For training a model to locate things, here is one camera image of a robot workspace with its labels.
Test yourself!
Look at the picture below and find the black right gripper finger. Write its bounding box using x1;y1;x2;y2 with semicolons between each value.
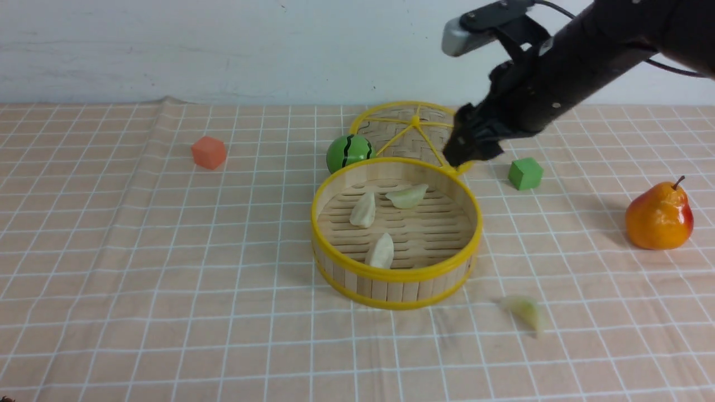
442;104;504;168

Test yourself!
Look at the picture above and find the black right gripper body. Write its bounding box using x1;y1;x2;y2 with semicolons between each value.
475;33;598;137

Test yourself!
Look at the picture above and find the greenish dumpling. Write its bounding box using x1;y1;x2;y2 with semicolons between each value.
498;295;547;336
385;184;429;209

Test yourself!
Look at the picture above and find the white dumpling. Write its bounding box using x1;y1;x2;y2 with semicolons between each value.
349;192;376;228
365;232;395;270

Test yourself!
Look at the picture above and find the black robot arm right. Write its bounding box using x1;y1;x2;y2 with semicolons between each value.
442;1;714;168

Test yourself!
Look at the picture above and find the bamboo steamer lid yellow rim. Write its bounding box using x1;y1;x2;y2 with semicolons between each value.
349;101;474;175

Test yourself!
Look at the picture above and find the bamboo steamer tray yellow rim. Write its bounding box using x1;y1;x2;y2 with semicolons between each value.
311;157;483;310

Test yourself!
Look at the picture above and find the green foam cube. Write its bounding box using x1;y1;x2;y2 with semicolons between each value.
508;157;544;191

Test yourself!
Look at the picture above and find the green watermelon toy ball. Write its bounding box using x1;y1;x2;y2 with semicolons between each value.
325;134;375;174

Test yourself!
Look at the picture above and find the orange yellow toy pear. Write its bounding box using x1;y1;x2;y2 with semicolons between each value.
625;175;694;250

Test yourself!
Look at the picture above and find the orange foam cube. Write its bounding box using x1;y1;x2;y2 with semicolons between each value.
190;136;227;170

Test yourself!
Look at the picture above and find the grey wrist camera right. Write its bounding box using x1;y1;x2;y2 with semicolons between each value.
441;1;536;57

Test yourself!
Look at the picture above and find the black camera cable right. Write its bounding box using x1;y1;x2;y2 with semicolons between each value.
533;0;715;79

